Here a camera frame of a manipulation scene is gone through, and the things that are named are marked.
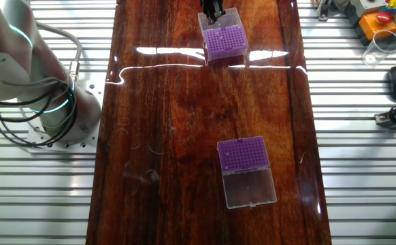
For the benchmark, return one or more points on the flat purple pipette tip holder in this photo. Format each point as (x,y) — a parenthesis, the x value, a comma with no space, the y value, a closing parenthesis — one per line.
(240,158)

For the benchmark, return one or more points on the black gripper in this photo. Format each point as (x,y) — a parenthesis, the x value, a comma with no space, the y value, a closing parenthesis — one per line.
(212,3)

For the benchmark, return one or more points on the silver bracket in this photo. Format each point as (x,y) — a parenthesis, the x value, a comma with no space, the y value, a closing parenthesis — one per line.
(323,12)

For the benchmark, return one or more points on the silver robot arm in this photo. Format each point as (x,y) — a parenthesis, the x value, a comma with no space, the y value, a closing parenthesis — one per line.
(14,51)

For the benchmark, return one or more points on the clear plastic cup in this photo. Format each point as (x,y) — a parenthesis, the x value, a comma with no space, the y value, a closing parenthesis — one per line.
(385,44)

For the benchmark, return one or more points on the tall purple pipette tip box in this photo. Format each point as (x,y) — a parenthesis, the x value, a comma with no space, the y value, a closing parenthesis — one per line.
(225,46)

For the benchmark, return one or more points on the orange emergency stop box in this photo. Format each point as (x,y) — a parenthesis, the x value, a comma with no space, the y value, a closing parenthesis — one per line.
(376,29)

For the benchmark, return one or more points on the colourful plastic toy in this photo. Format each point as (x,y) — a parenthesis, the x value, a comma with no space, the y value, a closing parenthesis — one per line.
(393,6)

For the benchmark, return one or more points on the grey button box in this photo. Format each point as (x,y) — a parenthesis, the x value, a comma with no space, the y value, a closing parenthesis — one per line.
(368,8)

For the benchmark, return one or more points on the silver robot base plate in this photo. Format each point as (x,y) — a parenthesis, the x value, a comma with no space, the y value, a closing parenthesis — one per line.
(94,92)

